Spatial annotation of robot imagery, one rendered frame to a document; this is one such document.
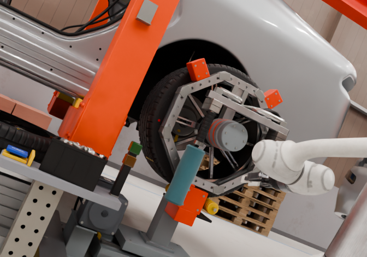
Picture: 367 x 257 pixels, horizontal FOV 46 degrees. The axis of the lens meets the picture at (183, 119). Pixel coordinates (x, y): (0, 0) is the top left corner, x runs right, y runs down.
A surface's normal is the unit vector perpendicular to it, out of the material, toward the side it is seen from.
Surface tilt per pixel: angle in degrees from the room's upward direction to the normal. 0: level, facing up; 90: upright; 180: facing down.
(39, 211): 90
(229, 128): 90
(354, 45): 90
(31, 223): 90
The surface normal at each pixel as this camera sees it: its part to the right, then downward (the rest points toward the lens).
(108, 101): 0.32, 0.07
